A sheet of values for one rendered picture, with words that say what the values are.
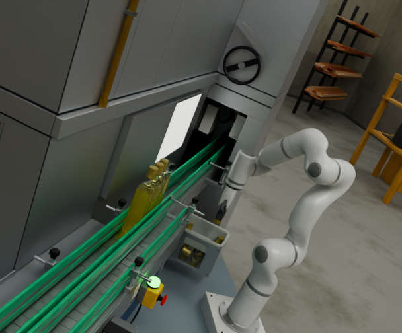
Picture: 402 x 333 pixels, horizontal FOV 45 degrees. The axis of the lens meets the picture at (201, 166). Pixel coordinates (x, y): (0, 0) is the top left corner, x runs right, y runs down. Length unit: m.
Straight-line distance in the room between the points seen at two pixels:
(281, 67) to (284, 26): 0.21
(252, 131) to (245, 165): 0.76
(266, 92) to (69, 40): 1.67
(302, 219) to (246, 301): 0.42
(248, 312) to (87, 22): 1.31
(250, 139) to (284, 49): 0.54
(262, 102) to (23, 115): 1.68
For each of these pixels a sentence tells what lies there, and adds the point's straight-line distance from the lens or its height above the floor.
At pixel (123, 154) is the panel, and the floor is 1.34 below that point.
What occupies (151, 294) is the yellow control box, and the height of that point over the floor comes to 0.98.
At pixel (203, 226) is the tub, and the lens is 2.30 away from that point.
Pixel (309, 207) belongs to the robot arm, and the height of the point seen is 1.41.
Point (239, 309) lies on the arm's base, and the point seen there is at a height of 0.88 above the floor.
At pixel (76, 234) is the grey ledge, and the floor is 1.05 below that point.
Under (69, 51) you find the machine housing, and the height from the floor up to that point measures 1.73.
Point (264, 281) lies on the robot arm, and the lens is 1.95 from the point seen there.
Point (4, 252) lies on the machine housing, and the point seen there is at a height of 1.10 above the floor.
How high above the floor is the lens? 2.01
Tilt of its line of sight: 20 degrees down
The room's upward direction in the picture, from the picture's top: 22 degrees clockwise
